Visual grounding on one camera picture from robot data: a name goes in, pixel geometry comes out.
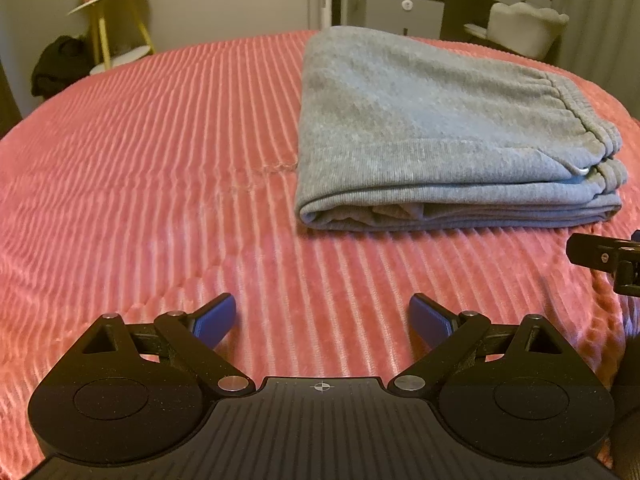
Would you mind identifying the black clothes pile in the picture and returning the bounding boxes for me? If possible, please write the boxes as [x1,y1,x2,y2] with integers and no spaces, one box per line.
[31,35,97,99]

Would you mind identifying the white chair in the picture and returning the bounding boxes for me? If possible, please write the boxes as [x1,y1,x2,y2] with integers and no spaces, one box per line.
[464,2,571,59]

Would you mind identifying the light grey-blue fleece pants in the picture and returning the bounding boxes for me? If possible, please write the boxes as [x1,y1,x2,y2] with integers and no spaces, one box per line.
[294,25,629,233]

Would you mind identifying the pink ribbed blanket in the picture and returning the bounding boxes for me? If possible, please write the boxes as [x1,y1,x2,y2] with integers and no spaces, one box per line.
[0,29,640,471]

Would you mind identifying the grey cabinet with black top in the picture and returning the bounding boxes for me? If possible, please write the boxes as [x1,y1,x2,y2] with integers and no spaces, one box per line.
[347,0,446,41]

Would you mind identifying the round white yellow-legged side table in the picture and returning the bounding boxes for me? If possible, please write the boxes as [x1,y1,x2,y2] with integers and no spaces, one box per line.
[67,0,153,76]

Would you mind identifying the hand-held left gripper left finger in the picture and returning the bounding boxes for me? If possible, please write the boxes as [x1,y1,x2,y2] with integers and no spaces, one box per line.
[80,292,257,396]

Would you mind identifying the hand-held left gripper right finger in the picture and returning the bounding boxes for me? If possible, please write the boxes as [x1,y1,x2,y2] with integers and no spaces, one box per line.
[392,294,567,395]

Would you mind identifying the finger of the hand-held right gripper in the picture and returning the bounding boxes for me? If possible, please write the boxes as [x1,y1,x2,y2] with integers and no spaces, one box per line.
[566,230,640,297]

